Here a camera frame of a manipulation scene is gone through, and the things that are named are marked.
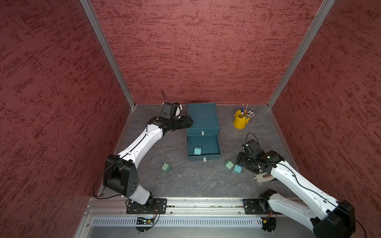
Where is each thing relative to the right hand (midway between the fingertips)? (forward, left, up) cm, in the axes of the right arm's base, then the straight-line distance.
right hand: (241, 165), depth 80 cm
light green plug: (+3, +5, -7) cm, 9 cm away
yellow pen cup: (+31, -5, -2) cm, 32 cm away
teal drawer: (+17, +21, +10) cm, 28 cm away
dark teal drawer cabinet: (+26, +19, +13) cm, 35 cm away
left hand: (+20, +30, +12) cm, 38 cm away
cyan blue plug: (0, +1, -6) cm, 7 cm away
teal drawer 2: (+11, +20, 0) cm, 23 cm away
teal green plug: (+9, +24, +1) cm, 26 cm away
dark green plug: (+2, +43, -5) cm, 43 cm away
